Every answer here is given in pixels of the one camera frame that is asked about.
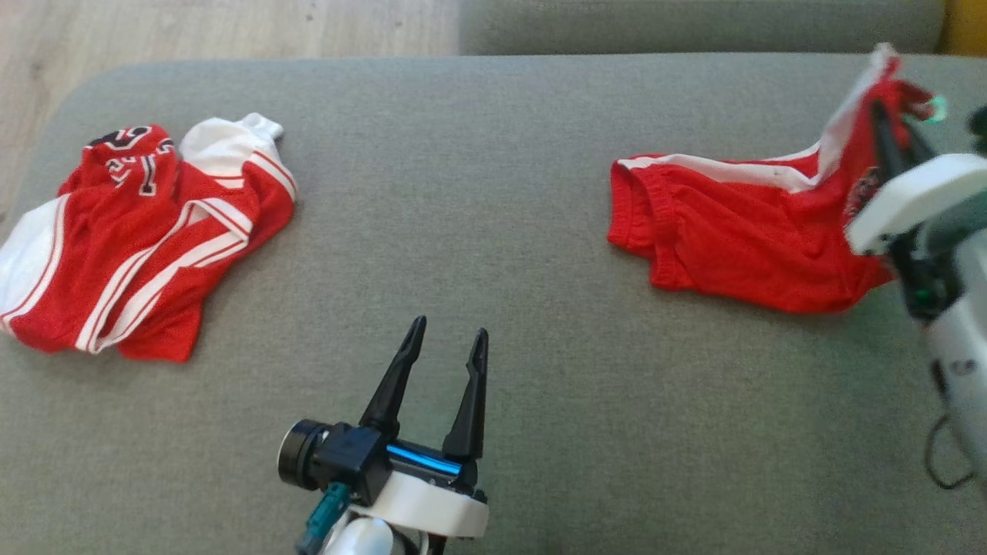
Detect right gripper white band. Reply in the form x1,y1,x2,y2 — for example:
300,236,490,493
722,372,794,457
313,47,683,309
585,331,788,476
846,102,987,321

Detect red shorts with white stripe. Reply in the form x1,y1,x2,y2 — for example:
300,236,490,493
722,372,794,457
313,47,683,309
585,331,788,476
607,44,938,315

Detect red white sports jersey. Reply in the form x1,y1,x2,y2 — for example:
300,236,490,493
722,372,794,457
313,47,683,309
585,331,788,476
0,113,298,364

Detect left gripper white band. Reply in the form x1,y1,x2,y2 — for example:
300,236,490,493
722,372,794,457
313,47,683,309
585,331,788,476
360,315,490,539

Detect large grey sofa seat cushion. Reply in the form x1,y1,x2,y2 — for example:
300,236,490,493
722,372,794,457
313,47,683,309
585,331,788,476
0,52,987,555

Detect teal left camera cable plug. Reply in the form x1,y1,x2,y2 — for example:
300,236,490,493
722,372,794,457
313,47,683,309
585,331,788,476
296,482,352,555

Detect yellow upholstered sofa part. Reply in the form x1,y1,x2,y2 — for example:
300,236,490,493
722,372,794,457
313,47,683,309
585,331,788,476
945,0,987,56

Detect small grey sofa cushion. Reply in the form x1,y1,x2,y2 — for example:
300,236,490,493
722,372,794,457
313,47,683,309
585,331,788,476
459,0,948,56

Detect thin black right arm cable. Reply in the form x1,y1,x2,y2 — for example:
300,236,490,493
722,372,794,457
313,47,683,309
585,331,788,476
924,358,977,491

